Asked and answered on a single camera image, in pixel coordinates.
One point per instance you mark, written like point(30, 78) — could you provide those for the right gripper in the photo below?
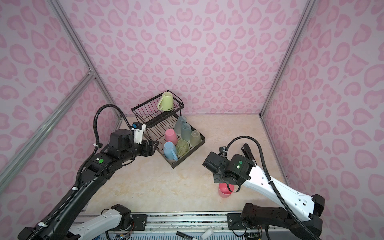
point(215, 178)

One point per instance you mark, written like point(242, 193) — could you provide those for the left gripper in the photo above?
point(152, 148)

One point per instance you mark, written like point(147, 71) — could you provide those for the blue mug white inside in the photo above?
point(170, 151)

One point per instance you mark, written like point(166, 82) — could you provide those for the pink cup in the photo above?
point(171, 136)
point(225, 190)

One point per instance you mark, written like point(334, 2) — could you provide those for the green transparent cup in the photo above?
point(183, 147)

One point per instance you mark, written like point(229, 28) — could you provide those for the teal frosted tumbler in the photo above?
point(186, 131)
point(178, 126)

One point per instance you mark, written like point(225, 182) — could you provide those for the light green mug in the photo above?
point(166, 102)

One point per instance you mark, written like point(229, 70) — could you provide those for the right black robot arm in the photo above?
point(297, 212)

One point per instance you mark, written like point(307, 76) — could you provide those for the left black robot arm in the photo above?
point(93, 173)

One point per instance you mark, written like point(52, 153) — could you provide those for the black stapler right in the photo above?
point(248, 153)

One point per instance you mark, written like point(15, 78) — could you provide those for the white small bottle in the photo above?
point(207, 234)

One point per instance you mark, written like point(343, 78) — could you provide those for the black marker pen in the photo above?
point(185, 236)

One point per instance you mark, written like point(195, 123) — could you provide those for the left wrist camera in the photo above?
point(138, 131)

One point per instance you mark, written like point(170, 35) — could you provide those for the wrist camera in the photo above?
point(215, 163)
point(138, 131)

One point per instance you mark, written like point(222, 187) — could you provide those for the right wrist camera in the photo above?
point(215, 163)

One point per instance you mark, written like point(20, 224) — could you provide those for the black wire dish rack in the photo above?
point(158, 122)

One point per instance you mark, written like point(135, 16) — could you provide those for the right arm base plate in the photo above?
point(235, 222)

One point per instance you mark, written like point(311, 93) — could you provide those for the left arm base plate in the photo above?
point(139, 222)

